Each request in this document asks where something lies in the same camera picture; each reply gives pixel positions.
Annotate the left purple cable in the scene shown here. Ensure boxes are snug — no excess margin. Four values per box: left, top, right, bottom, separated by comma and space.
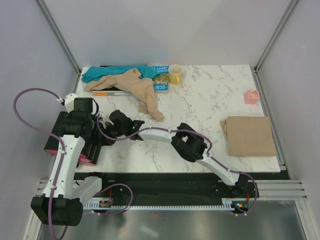
12, 87, 135, 240

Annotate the aluminium frame rail left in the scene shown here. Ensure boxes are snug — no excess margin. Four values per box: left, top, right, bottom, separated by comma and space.
34, 0, 82, 75

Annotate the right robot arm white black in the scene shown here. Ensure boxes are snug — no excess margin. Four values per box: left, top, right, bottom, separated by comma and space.
96, 110, 249, 197

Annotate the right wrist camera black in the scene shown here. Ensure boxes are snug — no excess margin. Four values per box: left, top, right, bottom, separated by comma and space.
109, 109, 131, 128

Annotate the black drawer organiser with pink fronts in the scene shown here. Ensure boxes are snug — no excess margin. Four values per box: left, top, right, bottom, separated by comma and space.
44, 111, 102, 166

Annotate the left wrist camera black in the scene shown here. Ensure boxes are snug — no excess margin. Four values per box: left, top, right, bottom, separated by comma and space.
73, 97, 93, 113

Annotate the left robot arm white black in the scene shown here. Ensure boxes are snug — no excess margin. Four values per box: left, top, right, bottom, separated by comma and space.
30, 111, 110, 226

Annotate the aluminium frame rail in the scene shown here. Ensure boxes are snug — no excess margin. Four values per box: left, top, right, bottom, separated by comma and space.
34, 0, 82, 75
252, 0, 301, 73

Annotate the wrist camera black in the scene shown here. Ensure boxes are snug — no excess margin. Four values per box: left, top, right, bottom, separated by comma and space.
109, 109, 131, 128
73, 97, 93, 113

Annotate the beige t shirt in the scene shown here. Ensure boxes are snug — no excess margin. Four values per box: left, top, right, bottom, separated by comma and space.
84, 68, 165, 122

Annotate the pink cube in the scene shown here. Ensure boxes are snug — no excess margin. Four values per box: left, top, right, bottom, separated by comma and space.
244, 89, 260, 105

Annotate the teal t shirt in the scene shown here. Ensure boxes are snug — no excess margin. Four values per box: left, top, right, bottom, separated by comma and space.
82, 65, 159, 83

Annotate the aluminium frame rail right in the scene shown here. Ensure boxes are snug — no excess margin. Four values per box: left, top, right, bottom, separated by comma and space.
252, 0, 301, 73

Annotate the black base rail with cable tray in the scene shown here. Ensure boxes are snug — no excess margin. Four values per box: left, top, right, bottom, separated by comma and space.
74, 172, 259, 216

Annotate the yellow mug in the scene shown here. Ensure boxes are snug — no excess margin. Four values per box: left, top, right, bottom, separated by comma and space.
168, 64, 182, 85

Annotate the black orange-edged notebook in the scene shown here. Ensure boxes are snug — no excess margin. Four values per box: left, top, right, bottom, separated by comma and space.
89, 68, 152, 96

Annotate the blue treehouse book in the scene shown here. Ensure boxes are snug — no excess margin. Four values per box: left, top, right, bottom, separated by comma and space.
152, 65, 170, 94

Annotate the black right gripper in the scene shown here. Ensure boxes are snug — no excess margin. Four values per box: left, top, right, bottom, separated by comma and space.
98, 122, 126, 148

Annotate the folded tan t shirt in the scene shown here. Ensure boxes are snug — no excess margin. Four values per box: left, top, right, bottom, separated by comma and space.
220, 116, 277, 157

